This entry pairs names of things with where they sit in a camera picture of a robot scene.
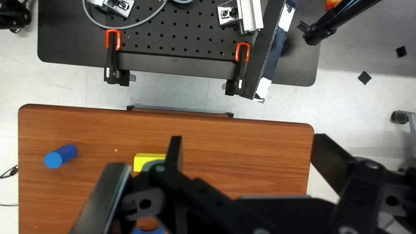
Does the grey cable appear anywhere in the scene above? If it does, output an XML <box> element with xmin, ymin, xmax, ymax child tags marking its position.
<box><xmin>82</xmin><ymin>0</ymin><xmax>168</xmax><ymax>32</ymax></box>

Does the black equipment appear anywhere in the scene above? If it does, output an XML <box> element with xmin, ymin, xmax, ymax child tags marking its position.
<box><xmin>0</xmin><ymin>0</ymin><xmax>33</xmax><ymax>34</ymax></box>

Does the black square floor pad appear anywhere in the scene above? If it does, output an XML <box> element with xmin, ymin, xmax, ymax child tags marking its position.
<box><xmin>394</xmin><ymin>45</ymin><xmax>409</xmax><ymax>59</ymax></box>
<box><xmin>357</xmin><ymin>71</ymin><xmax>373</xmax><ymax>86</ymax></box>

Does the thin black cable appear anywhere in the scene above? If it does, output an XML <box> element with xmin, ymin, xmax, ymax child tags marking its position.
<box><xmin>0</xmin><ymin>164</ymin><xmax>20</xmax><ymax>180</ymax></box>

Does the aluminium extrusion profile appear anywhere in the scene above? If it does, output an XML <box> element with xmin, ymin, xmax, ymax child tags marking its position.
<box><xmin>236</xmin><ymin>0</ymin><xmax>266</xmax><ymax>35</ymax></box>

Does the dark grey upright panel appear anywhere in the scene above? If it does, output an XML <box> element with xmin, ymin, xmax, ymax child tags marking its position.
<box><xmin>241</xmin><ymin>0</ymin><xmax>288</xmax><ymax>102</ymax></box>

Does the blue cylinder block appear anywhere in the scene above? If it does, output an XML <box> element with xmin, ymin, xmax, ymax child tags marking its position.
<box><xmin>43</xmin><ymin>143</ymin><xmax>81</xmax><ymax>171</ymax></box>

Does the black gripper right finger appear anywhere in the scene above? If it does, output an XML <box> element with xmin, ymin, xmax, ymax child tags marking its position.
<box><xmin>311</xmin><ymin>133</ymin><xmax>416</xmax><ymax>234</ymax></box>

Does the white blue strip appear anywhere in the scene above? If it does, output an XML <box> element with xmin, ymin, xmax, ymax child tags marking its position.
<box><xmin>254</xmin><ymin>0</ymin><xmax>301</xmax><ymax>104</ymax></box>

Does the black tripod leg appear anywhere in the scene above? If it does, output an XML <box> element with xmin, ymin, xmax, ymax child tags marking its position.
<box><xmin>297</xmin><ymin>0</ymin><xmax>383</xmax><ymax>47</ymax></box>

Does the aluminium corner bracket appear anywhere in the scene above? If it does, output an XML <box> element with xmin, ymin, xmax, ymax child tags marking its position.
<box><xmin>217</xmin><ymin>2</ymin><xmax>242</xmax><ymax>26</ymax></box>
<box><xmin>86</xmin><ymin>0</ymin><xmax>136</xmax><ymax>19</ymax></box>

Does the yellow block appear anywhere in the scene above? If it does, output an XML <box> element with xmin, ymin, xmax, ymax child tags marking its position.
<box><xmin>133</xmin><ymin>152</ymin><xmax>168</xmax><ymax>175</ymax></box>

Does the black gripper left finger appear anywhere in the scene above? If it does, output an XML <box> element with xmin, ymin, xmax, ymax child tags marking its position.
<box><xmin>149</xmin><ymin>136</ymin><xmax>245</xmax><ymax>234</ymax></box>

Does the black perforated breadboard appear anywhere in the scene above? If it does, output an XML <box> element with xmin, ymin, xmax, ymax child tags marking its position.
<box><xmin>38</xmin><ymin>0</ymin><xmax>321</xmax><ymax>87</ymax></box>

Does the black caster wheel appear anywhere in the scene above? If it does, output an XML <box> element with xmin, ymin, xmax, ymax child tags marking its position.
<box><xmin>389</xmin><ymin>110</ymin><xmax>411</xmax><ymax>126</ymax></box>

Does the orange black bar clamp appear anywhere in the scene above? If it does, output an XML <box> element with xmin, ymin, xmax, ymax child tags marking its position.
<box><xmin>224</xmin><ymin>41</ymin><xmax>253</xmax><ymax>98</ymax></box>
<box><xmin>103</xmin><ymin>29</ymin><xmax>138</xmax><ymax>87</ymax></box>

